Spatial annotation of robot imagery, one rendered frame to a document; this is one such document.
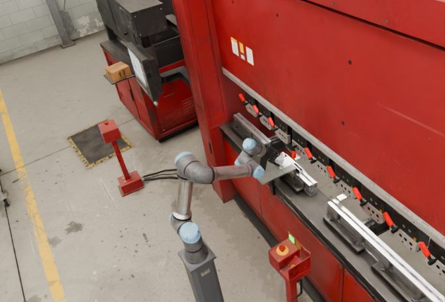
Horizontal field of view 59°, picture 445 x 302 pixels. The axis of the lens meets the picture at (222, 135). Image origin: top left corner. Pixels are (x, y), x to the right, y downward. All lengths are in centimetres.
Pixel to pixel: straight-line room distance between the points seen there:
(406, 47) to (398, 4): 15
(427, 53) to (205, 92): 201
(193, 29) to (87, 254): 222
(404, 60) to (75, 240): 334
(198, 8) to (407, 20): 175
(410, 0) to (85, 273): 322
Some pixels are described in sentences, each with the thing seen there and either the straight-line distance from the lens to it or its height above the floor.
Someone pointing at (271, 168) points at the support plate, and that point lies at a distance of 268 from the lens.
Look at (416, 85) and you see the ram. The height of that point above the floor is 198.
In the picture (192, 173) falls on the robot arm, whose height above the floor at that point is 137.
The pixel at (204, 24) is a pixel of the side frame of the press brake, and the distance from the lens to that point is 298.
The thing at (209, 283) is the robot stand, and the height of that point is 56.
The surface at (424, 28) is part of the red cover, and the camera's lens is 146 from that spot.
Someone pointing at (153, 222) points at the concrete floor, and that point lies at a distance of 393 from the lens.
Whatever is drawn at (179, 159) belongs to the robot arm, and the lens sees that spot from 226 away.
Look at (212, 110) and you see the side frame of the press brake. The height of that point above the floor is 104.
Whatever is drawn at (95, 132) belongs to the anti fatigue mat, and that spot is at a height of 2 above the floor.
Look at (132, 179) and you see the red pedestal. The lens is 429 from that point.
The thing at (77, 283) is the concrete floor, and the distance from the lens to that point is 377.
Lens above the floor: 275
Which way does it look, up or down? 35 degrees down
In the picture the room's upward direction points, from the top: 10 degrees counter-clockwise
